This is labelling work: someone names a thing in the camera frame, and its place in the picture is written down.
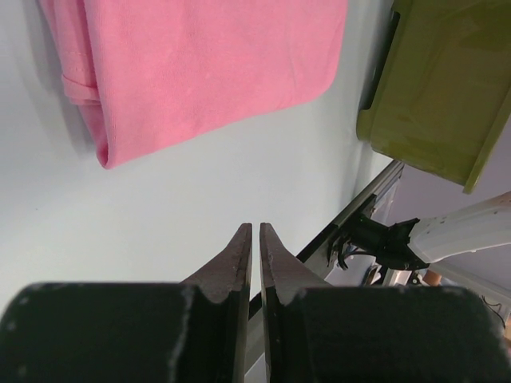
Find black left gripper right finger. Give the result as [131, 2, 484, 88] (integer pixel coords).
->
[259, 223, 507, 382]

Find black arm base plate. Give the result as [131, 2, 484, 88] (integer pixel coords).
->
[292, 160, 430, 278]

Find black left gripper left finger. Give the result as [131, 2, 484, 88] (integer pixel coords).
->
[1, 223, 252, 382]

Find pink t shirt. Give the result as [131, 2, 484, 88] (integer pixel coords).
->
[41, 1, 348, 169]

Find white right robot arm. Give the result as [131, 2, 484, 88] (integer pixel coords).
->
[408, 192, 510, 264]

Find olive green plastic basket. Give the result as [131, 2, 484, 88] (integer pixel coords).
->
[356, 1, 510, 193]

